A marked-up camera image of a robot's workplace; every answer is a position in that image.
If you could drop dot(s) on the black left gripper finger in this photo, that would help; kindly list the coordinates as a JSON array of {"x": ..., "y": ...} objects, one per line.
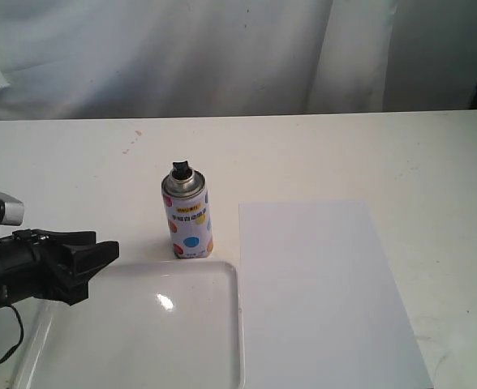
[
  {"x": 66, "y": 242},
  {"x": 83, "y": 262}
]

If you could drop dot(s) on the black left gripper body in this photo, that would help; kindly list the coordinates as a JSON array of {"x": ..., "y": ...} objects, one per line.
[{"x": 26, "y": 272}]

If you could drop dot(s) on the white polka-dot spray can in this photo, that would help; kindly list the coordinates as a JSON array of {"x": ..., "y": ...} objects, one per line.
[{"x": 185, "y": 197}]

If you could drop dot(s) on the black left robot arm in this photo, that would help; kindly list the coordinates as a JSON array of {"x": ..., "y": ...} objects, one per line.
[{"x": 50, "y": 265}]

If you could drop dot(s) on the white square plastic tray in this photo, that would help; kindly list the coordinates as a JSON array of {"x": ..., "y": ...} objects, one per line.
[{"x": 174, "y": 324}]

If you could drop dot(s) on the white backdrop cloth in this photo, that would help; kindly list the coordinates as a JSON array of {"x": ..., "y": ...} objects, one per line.
[{"x": 166, "y": 59}]

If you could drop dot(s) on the white paper sheet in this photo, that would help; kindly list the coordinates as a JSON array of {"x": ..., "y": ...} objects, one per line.
[{"x": 321, "y": 308}]

